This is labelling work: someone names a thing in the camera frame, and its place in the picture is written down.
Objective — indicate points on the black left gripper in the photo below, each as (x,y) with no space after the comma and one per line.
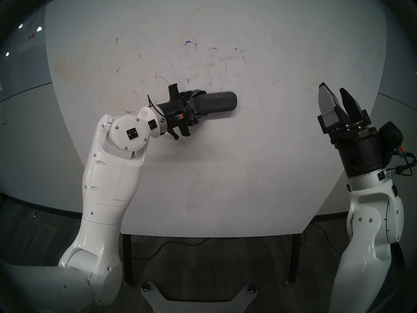
(167,108)

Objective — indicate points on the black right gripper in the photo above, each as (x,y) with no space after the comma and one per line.
(361,152)

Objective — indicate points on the dark grey whiteboard eraser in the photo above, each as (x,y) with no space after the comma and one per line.
(215,103)

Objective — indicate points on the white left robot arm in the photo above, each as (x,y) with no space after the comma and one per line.
(107,185)

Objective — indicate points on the white whiteboard panel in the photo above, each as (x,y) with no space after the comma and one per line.
(228,169)

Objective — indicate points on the black table leg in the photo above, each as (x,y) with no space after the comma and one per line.
(294,257)
(128,260)

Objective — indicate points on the black base knob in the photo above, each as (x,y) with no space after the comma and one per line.
(251,287)
(145,286)

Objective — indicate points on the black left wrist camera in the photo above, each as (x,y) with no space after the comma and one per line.
(185,111)

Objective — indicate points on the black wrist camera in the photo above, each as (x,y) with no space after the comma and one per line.
(391,133)
(185,111)

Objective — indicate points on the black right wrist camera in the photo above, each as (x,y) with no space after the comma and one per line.
(391,133)

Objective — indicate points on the black table frame rail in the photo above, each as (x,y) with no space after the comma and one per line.
(329,216)

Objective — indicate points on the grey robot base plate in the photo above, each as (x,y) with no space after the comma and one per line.
(153,302)

